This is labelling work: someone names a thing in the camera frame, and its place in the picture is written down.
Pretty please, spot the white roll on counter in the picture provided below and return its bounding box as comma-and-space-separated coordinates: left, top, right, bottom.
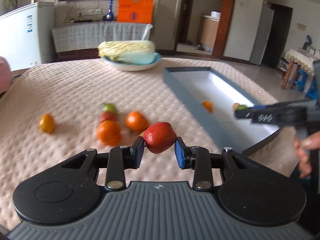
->
210, 11, 221, 19

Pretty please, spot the small orange mandarin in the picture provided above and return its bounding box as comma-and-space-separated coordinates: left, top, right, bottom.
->
125, 111, 150, 133

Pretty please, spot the large orange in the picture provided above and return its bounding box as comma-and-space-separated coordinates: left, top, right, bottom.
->
96, 120, 121, 146

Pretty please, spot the red wax apple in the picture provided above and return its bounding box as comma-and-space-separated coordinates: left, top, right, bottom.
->
143, 122, 177, 154

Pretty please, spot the brown round longan fruit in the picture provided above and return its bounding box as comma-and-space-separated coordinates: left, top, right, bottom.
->
232, 103, 240, 111

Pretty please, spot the cabinet with grey cloth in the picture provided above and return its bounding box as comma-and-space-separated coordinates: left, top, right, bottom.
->
52, 22, 153, 61

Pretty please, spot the green lime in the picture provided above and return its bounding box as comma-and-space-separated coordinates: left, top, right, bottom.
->
235, 105, 248, 111

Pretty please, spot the pink plush toy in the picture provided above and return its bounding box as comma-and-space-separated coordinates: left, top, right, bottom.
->
0, 57, 12, 94

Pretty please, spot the napa cabbage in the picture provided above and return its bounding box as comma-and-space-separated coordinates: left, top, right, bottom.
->
98, 40, 156, 65

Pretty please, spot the dark red tomato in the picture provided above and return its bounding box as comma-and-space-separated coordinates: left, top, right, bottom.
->
99, 111, 118, 124

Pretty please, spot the table with lace cloth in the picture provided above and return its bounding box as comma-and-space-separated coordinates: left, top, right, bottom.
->
281, 48, 318, 89

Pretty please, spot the yellow lemon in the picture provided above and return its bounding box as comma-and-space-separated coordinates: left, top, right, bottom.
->
39, 114, 55, 134

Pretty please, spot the green tomato with stem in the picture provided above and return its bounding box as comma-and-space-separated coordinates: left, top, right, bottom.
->
101, 102, 118, 114

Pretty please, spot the person's right hand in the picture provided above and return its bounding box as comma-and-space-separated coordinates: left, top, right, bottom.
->
293, 132, 320, 178

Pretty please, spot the blue glass bottle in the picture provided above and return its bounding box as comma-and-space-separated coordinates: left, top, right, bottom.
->
104, 0, 114, 21

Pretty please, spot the grey refrigerator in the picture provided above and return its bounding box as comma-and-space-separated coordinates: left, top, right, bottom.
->
250, 5, 274, 65

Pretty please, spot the grey shallow box tray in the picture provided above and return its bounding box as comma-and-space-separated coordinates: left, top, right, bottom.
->
163, 67, 281, 157

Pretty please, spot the blue plastic stool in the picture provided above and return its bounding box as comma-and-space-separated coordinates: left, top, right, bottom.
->
305, 80, 318, 100
290, 69, 308, 92

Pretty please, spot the white chest freezer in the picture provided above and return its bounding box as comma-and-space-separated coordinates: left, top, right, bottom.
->
1, 2, 55, 71

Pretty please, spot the light blue ceramic plate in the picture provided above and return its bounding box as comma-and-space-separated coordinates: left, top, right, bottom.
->
103, 53, 162, 72

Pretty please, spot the orange gift bag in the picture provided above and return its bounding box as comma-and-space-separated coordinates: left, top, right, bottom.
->
117, 0, 154, 24

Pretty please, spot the pink quilted table cover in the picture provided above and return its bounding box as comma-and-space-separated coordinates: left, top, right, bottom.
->
0, 57, 301, 230

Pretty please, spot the small orange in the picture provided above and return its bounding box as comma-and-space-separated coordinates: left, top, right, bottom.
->
202, 101, 214, 114

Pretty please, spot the wooden kitchen counter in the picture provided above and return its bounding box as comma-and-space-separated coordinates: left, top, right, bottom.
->
197, 15, 220, 53

